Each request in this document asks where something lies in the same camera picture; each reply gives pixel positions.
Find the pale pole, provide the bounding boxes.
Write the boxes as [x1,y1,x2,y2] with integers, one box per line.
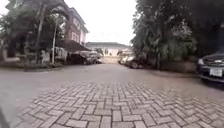
[50,16,59,65]

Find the dense dark trees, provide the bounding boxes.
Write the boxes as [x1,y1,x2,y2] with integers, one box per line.
[130,0,224,71]

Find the pale building with dark roof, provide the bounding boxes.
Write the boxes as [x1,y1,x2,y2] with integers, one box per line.
[85,41,133,58]

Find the parked vehicle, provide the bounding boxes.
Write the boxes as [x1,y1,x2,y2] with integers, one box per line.
[118,56,147,70]

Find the pale boundary wall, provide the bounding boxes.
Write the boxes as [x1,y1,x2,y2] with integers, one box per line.
[99,55,123,65]

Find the white fence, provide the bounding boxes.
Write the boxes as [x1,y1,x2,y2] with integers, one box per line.
[41,46,69,64]

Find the low planting bed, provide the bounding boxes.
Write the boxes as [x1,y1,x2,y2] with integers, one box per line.
[0,59,65,72]

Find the grey parked car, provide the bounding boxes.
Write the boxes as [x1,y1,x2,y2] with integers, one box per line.
[83,50,104,65]

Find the dark car with number plate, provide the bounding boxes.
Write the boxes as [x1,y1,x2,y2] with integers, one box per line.
[195,51,224,84]

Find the dark parked car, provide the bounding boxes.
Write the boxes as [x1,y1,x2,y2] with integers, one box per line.
[66,51,89,66]

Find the grey brick paved road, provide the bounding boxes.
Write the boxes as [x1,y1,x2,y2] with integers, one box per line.
[0,62,224,128]

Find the red-brown multi-storey building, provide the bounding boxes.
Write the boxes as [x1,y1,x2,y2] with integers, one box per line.
[62,6,90,53]

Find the group of trees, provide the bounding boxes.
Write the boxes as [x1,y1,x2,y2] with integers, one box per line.
[0,0,72,63]

